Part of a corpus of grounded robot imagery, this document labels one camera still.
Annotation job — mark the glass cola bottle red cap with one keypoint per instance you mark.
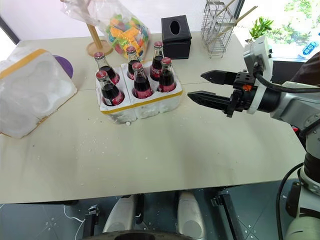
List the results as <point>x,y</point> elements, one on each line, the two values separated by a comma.
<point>141,86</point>
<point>167,80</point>
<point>110,72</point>
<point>157,66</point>
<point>132,63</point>
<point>111,93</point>

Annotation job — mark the white rounded robot leg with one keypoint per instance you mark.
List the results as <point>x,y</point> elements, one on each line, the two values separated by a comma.
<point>120,217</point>
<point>190,215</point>

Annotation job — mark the black tissue box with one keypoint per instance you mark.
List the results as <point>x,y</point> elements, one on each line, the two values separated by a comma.
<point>177,45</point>

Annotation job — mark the green potted plant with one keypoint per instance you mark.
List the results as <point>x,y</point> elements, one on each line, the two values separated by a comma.
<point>260,27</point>

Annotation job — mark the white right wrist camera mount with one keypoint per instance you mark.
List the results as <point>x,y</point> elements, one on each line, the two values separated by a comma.
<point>262,55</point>

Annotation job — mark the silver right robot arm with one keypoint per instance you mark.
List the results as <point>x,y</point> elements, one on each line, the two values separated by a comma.
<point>297,105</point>

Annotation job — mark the dark brown rounded object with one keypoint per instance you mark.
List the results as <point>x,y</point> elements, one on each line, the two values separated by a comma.
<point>310,71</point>

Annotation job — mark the white foam taped box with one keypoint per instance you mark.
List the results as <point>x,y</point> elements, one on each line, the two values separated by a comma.
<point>27,92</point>

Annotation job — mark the purple round disc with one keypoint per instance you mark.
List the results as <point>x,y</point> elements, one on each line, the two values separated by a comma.
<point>65,66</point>

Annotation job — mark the white foam crate yellow tape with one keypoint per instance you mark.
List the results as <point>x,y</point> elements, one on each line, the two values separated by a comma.
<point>150,106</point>

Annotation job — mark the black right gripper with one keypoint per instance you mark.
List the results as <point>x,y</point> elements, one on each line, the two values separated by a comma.
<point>243,96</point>

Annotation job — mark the blue and white label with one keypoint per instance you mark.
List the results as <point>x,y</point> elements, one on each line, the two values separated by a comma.
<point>309,48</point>

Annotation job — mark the wooden stand round base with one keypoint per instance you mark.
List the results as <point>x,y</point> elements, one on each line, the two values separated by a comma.
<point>98,48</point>

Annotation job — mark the black table leg bracket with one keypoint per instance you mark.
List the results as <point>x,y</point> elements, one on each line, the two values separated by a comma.
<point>231,212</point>
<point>93,218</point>

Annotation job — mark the plastic bag of colourful blocks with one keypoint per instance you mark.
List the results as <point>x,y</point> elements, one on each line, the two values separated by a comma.
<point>127,32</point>

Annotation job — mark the wooden chopstick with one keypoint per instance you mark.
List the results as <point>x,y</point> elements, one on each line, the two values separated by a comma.
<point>243,16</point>
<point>226,8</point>

